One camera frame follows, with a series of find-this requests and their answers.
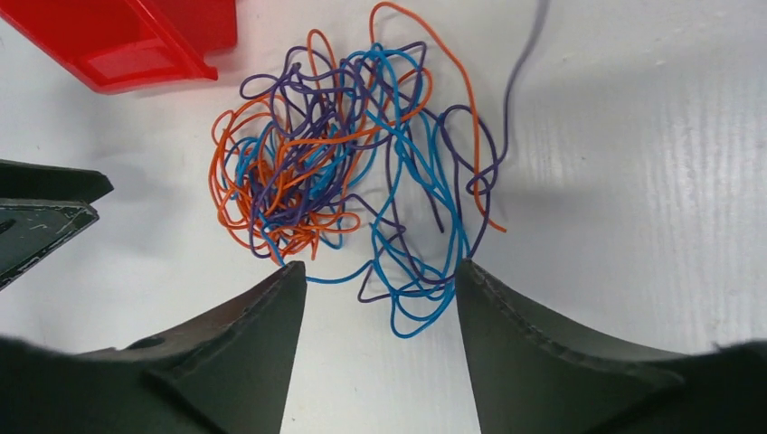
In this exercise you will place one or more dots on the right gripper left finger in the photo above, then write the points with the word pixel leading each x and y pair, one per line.
pixel 227 370

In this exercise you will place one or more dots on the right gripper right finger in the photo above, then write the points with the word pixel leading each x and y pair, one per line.
pixel 533 370

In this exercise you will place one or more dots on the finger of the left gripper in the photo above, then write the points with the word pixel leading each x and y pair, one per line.
pixel 42 208

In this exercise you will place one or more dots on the red plastic bin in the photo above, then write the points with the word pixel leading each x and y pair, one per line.
pixel 121 45

